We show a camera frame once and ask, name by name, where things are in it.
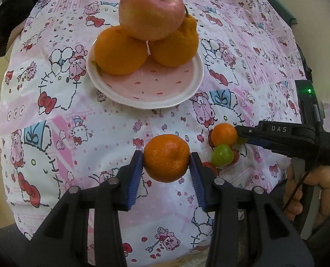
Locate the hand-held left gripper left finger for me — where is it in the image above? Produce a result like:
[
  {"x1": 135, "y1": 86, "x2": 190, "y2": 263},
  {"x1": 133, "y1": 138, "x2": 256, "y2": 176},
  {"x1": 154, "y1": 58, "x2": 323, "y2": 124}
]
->
[{"x1": 26, "y1": 150, "x2": 144, "y2": 267}]

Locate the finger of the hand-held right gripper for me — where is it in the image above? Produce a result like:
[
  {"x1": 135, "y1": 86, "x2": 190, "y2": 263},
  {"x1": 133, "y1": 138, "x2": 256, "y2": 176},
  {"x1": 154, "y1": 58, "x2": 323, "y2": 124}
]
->
[{"x1": 234, "y1": 122, "x2": 266, "y2": 146}]

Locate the large round orange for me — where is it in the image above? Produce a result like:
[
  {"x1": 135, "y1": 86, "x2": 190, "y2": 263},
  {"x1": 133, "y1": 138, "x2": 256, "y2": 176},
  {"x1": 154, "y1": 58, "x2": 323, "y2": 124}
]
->
[{"x1": 94, "y1": 26, "x2": 148, "y2": 75}]

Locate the small mandarin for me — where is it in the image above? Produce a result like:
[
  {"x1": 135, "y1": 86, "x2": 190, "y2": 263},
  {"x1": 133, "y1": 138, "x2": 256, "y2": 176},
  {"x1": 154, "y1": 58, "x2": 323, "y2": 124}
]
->
[
  {"x1": 211, "y1": 123, "x2": 238, "y2": 148},
  {"x1": 143, "y1": 134, "x2": 190, "y2": 183}
]

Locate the grey cloth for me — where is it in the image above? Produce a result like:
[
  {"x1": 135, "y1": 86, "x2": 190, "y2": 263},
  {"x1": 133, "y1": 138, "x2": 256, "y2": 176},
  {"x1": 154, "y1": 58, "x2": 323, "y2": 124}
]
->
[{"x1": 0, "y1": 220, "x2": 34, "y2": 267}]

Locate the teal bed frame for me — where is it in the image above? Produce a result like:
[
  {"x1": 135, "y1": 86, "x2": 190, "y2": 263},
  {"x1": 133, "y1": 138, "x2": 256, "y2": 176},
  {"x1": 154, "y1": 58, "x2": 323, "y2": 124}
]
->
[{"x1": 248, "y1": 0, "x2": 297, "y2": 25}]

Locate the bumpy orange with stem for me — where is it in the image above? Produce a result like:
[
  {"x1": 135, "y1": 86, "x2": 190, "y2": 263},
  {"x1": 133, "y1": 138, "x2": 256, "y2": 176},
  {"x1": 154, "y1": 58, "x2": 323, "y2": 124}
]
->
[{"x1": 148, "y1": 7, "x2": 198, "y2": 67}]

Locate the dark clothes pile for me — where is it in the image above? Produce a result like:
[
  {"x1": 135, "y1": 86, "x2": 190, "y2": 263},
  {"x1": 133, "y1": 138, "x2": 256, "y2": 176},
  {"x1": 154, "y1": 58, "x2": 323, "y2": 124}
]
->
[{"x1": 299, "y1": 47, "x2": 313, "y2": 81}]

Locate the pink and black cloth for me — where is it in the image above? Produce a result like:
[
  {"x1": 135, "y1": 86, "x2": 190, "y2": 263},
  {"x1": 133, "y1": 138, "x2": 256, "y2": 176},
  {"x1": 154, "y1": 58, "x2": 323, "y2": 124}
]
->
[{"x1": 0, "y1": 0, "x2": 62, "y2": 62}]

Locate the pink strawberry-print plate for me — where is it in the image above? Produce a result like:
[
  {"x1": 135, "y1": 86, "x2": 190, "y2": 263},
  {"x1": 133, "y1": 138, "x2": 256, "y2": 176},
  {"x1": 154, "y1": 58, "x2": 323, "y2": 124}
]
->
[{"x1": 87, "y1": 43, "x2": 204, "y2": 109}]

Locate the pink cartoon-print blanket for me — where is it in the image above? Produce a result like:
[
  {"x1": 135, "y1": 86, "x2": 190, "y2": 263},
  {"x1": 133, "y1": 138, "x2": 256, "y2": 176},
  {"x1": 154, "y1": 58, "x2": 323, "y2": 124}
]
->
[{"x1": 0, "y1": 0, "x2": 310, "y2": 265}]

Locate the person's right hand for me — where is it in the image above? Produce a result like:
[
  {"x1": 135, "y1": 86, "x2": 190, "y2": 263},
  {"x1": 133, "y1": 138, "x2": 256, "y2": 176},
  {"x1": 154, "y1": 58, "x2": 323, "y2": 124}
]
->
[{"x1": 283, "y1": 165, "x2": 330, "y2": 230}]

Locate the red apple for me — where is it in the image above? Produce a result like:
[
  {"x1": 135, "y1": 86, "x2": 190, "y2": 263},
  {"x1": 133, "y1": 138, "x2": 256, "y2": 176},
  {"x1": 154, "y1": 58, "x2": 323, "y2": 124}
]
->
[{"x1": 118, "y1": 0, "x2": 185, "y2": 41}]

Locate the small green fruit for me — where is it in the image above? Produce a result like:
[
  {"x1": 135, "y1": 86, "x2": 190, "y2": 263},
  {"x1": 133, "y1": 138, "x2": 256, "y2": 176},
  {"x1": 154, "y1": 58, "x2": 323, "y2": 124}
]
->
[{"x1": 211, "y1": 144, "x2": 234, "y2": 167}]

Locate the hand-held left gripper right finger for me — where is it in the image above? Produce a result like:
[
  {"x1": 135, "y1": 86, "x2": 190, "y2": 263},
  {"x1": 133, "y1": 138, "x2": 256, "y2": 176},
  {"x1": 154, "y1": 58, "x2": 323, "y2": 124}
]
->
[{"x1": 189, "y1": 152, "x2": 313, "y2": 267}]

